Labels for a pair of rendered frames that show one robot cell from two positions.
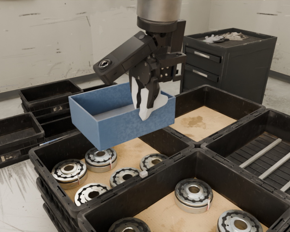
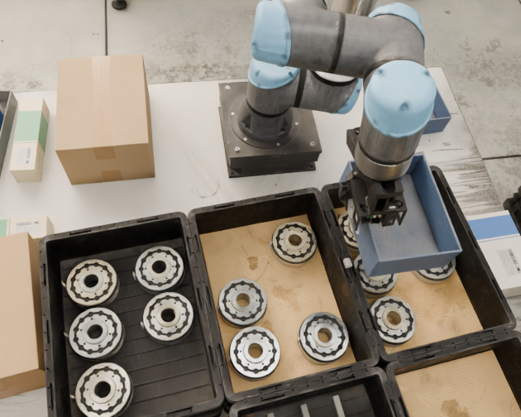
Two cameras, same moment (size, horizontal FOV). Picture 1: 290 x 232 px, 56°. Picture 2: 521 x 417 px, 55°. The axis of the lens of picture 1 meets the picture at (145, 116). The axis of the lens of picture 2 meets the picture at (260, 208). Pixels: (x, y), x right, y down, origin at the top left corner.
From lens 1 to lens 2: 80 cm
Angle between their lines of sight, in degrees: 72
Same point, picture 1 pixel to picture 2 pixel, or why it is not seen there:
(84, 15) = not seen: outside the picture
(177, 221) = (298, 304)
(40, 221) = not seen: hidden behind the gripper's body
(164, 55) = (362, 189)
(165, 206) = (323, 302)
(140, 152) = (437, 322)
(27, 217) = not seen: hidden behind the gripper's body
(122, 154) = (438, 294)
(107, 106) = (428, 213)
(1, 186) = (454, 176)
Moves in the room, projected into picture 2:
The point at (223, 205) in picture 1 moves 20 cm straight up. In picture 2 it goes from (298, 369) to (315, 346)
